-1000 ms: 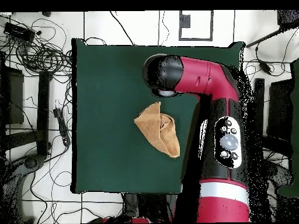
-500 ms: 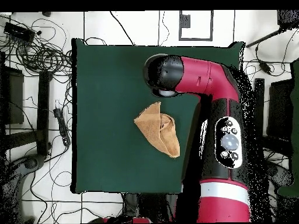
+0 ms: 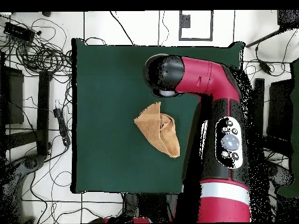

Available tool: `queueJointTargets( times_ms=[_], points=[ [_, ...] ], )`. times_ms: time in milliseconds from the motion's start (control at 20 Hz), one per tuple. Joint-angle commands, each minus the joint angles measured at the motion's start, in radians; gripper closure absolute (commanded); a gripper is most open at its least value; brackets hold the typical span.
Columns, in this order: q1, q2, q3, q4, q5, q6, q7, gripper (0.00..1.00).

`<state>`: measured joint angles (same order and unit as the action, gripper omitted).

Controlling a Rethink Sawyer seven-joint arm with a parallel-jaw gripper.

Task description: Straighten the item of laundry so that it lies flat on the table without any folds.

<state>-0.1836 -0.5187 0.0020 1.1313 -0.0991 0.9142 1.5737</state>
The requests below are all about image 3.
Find black power strip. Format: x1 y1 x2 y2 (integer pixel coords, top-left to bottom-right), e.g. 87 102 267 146
53 107 71 147

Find grey curved base foot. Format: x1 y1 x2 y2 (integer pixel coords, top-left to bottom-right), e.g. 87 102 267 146
267 160 295 187
0 153 46 223

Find black electronics box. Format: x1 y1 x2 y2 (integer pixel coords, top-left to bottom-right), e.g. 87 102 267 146
3 21 36 43

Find dark green table cloth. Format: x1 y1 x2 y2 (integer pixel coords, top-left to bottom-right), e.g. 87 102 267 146
71 38 245 195

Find dark grey power adapter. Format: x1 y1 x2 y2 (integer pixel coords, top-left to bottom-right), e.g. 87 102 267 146
258 60 273 75

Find dark tripod rod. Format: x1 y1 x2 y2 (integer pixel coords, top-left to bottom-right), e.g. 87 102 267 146
245 9 299 48

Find tangle of black cables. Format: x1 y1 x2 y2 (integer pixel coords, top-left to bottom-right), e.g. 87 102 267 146
0 13 73 78

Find dark flat box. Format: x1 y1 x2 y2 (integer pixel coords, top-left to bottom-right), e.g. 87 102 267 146
266 79 295 141
0 66 25 125

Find tan terry towel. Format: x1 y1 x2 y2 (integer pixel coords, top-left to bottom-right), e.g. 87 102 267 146
133 101 181 159

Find black upright bar stand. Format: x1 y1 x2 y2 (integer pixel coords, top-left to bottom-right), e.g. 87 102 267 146
36 71 53 157
253 78 266 141

